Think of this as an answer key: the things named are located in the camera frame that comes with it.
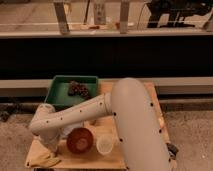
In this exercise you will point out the yellow banana bunch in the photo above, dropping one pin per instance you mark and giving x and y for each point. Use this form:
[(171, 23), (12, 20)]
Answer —
[(45, 160)]

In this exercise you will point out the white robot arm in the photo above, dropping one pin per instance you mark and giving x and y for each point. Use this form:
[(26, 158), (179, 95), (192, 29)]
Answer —
[(138, 128)]

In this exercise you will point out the green plastic tray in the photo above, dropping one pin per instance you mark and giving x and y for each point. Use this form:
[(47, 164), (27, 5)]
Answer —
[(58, 93)]

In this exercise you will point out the dark grape bunch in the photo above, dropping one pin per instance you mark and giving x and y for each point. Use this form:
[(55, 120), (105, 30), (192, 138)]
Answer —
[(76, 88)]

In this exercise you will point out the white cup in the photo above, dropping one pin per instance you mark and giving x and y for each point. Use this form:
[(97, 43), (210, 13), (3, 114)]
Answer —
[(104, 144)]

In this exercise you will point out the pale blue plastic cup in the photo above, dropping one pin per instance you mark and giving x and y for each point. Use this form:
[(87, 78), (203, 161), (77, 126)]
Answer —
[(69, 128)]

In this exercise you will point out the red-orange bowl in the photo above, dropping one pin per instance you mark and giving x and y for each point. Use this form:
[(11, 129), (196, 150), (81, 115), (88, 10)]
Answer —
[(79, 140)]

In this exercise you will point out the wooden table board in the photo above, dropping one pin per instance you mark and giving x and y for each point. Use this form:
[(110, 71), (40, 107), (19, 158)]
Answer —
[(92, 159)]

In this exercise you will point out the dark scrubber object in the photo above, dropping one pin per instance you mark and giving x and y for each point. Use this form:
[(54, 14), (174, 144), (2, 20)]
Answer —
[(173, 150)]

